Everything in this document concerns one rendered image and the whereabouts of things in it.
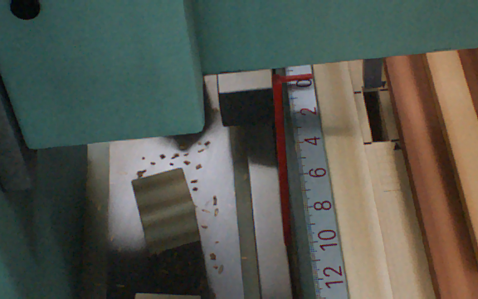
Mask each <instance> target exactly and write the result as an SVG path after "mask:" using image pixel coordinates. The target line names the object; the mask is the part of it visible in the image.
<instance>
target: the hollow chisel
mask: <svg viewBox="0 0 478 299"><path fill-rule="evenodd" d="M382 70H383V58H382V57H379V58H372V59H364V60H363V64H362V79H363V87H364V89H373V88H381V87H382Z"/></svg>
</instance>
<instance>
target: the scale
mask: <svg viewBox="0 0 478 299"><path fill-rule="evenodd" d="M285 70H286V75H287V76H289V75H298V74H306V73H311V67H310V65H309V66H293V67H286V68H285ZM288 88H289V93H290V111H291V116H292V123H293V129H294V135H295V146H296V152H297V158H298V164H299V170H300V181H301V187H302V193H303V199H304V205H305V216H306V222H307V228H308V234H309V240H310V251H311V262H312V269H313V275H314V281H315V292H316V298H317V299H348V298H347V292H346V286H345V282H344V273H343V267H342V262H341V257H340V252H339V242H338V238H337V233H336V227H335V221H334V213H333V207H332V198H331V192H330V186H329V177H328V173H327V167H326V162H325V157H324V147H323V142H322V137H321V133H320V127H319V117H318V113H317V107H316V102H315V93H314V87H313V82H312V79H309V80H302V81H288Z"/></svg>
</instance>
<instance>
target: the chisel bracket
mask: <svg viewBox="0 0 478 299"><path fill-rule="evenodd" d="M191 3H192V8H193V18H194V24H195V29H196V34H197V40H198V50H199V56H200V62H201V68H202V75H203V76H206V75H214V74H222V73H230V72H239V71H262V70H269V69H277V68H286V67H293V66H309V65H317V64H325V63H333V62H341V61H356V60H364V59H372V58H379V57H388V56H403V55H411V54H420V53H427V52H435V51H450V50H459V49H466V48H475V47H478V0H191Z"/></svg>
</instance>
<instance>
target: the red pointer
mask: <svg viewBox="0 0 478 299"><path fill-rule="evenodd" d="M309 79H312V74H311V73H306V74H298V75H289V76H280V74H273V75H272V76H271V85H272V96H273V107H274V118H275V129H276V150H277V161H278V172H279V183H280V204H281V215H282V225H283V237H284V244H285V245H291V230H290V192H289V180H288V167H287V154H286V141H285V117H284V104H283V91H282V82H287V81H302V80H309Z"/></svg>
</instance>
